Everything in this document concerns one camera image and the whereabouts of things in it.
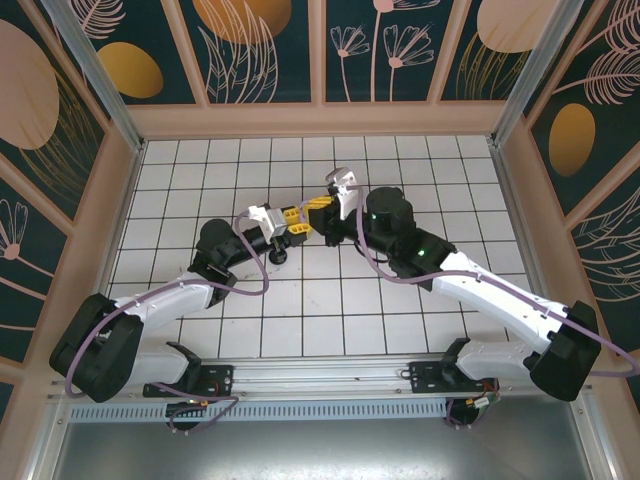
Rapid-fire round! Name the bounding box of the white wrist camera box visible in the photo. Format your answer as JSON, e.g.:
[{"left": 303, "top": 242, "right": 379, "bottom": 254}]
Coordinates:
[
  {"left": 324, "top": 167, "right": 359, "bottom": 221},
  {"left": 247, "top": 204, "right": 292, "bottom": 239}
]

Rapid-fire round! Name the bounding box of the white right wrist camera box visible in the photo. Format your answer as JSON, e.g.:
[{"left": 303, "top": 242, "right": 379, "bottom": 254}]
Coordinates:
[{"left": 324, "top": 167, "right": 359, "bottom": 221}]

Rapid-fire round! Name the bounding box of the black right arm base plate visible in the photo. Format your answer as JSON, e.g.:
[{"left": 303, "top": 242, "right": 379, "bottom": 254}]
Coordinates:
[{"left": 408, "top": 359, "right": 501, "bottom": 397}]

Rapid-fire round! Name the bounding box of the grey slotted cable duct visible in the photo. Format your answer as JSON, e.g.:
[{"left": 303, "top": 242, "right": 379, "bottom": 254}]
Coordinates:
[{"left": 67, "top": 401, "right": 451, "bottom": 422}]

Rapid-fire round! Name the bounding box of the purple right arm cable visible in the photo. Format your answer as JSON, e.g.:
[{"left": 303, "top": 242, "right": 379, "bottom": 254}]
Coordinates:
[{"left": 349, "top": 184, "right": 640, "bottom": 432}]

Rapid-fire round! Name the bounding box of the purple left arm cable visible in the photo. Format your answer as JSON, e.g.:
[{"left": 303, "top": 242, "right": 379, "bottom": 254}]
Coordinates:
[{"left": 64, "top": 209, "right": 271, "bottom": 435}]

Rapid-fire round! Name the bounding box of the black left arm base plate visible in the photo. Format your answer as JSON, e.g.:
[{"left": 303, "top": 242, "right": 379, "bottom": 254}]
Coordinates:
[{"left": 143, "top": 363, "right": 236, "bottom": 399}]

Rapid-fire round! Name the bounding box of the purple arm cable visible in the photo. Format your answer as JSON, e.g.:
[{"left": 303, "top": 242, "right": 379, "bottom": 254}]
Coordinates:
[
  {"left": 64, "top": 209, "right": 271, "bottom": 435},
  {"left": 349, "top": 184, "right": 640, "bottom": 432}
]

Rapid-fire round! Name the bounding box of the aluminium mounting rail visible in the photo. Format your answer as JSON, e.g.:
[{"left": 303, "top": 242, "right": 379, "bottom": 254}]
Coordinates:
[{"left": 47, "top": 353, "right": 596, "bottom": 402}]

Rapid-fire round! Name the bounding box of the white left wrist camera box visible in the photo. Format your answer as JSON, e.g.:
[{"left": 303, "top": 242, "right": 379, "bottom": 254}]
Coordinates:
[{"left": 247, "top": 204, "right": 292, "bottom": 239}]

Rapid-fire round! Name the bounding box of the grey metal sheet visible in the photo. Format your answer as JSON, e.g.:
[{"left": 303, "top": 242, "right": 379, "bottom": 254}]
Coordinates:
[{"left": 29, "top": 419, "right": 616, "bottom": 480}]

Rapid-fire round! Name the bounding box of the aluminium side rail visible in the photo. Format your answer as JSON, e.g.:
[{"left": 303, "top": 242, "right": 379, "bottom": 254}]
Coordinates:
[{"left": 492, "top": 142, "right": 571, "bottom": 357}]

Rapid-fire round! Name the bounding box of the aluminium frame post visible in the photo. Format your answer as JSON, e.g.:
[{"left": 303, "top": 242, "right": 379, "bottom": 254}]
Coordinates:
[
  {"left": 491, "top": 0, "right": 587, "bottom": 147},
  {"left": 38, "top": 0, "right": 147, "bottom": 154}
]

